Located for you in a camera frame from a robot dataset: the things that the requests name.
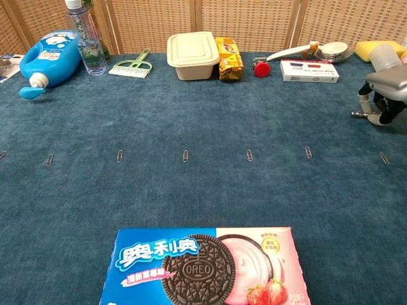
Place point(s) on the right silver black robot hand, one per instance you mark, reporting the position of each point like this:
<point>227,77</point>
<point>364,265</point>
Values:
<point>389,84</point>

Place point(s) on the silver magnetic ball rod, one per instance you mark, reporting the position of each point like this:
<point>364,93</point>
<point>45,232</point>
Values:
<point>357,114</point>

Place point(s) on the silver paper clip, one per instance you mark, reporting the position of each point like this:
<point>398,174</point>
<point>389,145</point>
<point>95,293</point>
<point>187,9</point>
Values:
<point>120,156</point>
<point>384,158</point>
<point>49,159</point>
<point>2,155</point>
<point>250,155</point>
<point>308,152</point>
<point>185,156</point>

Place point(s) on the translucent squeeze bottle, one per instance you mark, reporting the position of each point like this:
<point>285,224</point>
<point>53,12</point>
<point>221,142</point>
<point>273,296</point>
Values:
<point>384,58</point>

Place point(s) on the pink object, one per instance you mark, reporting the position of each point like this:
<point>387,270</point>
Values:
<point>404,57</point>

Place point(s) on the yellow sponge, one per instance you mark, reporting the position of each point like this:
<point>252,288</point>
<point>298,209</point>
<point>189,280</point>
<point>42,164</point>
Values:
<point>364,49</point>

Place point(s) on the stack of foil cups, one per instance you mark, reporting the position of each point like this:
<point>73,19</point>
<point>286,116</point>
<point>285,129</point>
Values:
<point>335,51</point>

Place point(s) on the white box red blue print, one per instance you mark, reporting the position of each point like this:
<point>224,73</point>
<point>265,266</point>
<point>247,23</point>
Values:
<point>308,71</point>

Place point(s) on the white plastic spoon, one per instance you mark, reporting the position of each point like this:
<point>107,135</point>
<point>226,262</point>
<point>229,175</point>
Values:
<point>295,52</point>

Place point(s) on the red push button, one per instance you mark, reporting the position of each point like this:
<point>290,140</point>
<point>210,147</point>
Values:
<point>261,68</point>

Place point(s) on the rattan folding screen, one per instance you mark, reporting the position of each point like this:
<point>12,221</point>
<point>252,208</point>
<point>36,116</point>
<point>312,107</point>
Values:
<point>254,22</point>

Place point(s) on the yellow biscuit packet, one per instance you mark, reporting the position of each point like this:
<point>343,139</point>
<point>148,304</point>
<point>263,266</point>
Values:
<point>229,60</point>

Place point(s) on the cream lidded food container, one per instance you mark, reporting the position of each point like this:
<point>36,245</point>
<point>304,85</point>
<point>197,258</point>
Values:
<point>192,55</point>

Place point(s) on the blue velvet table cloth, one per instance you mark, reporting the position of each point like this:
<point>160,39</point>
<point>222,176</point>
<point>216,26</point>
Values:
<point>203,190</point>

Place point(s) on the green cleaning brush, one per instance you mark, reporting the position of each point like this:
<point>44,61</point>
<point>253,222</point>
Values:
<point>132,68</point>

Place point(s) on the Oreo strawberry cookie box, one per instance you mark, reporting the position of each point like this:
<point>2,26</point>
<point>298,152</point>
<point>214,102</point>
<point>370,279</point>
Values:
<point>203,270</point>

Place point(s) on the clear plastic water bottle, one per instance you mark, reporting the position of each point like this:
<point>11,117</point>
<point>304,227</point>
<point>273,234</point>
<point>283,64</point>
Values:
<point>90,47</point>

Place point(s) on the blue detergent bottle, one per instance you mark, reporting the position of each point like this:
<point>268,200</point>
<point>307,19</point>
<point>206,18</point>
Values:
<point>52,62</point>

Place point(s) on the printed booklet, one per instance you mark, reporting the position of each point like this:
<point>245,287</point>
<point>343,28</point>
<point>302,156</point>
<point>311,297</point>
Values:
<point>8,66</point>

